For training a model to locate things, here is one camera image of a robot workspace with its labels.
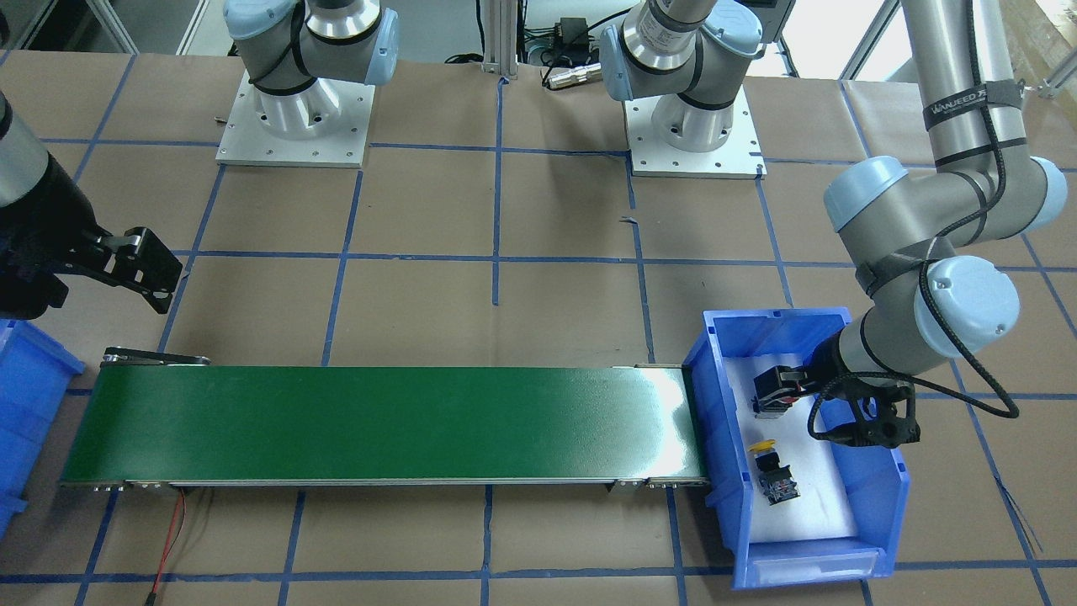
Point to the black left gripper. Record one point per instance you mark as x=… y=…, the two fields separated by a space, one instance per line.
x=819 y=364

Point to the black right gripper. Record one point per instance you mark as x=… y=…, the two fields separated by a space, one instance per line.
x=52 y=220

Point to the yellow push button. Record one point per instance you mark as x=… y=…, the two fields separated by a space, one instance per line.
x=775 y=480

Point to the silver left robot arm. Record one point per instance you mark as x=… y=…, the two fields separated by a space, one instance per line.
x=930 y=303

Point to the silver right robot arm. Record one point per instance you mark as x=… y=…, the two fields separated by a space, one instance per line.
x=312 y=67

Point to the blue bin with white foam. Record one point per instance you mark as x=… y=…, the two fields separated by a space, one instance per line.
x=847 y=522

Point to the green conveyor belt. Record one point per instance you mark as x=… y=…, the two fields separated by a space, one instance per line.
x=216 y=425

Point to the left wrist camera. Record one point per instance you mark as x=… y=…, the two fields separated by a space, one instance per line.
x=882 y=415

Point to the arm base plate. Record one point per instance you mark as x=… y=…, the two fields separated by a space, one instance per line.
x=669 y=138
x=324 y=126

